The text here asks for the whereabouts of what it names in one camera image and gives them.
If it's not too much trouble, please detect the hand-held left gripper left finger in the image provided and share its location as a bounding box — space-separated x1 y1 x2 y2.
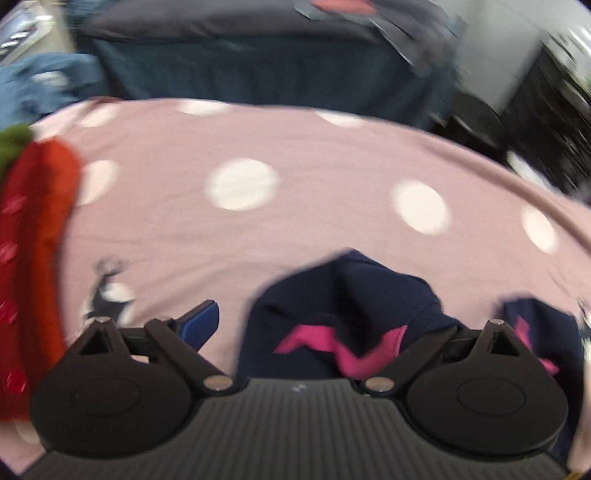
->
65 299 236 396

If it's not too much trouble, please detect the dark blue bed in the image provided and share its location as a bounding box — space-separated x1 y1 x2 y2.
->
74 0 465 132

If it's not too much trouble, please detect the blue denim garment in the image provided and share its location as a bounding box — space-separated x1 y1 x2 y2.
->
0 52 110 131

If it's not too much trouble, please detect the navy shirt with pink stripes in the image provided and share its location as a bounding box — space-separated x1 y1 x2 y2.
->
237 248 588 468

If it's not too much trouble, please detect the pink polka-dot blanket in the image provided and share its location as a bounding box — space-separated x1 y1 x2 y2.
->
0 97 591 476

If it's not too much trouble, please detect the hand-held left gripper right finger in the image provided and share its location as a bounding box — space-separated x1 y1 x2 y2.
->
360 318 542 398

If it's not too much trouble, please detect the grey garment with red patch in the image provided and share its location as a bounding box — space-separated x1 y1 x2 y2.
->
294 0 465 72

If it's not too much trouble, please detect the red strawberry plush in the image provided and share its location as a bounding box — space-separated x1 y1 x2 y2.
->
0 124 85 424

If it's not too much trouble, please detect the black cabinet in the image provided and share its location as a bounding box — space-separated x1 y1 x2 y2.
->
502 39 591 197

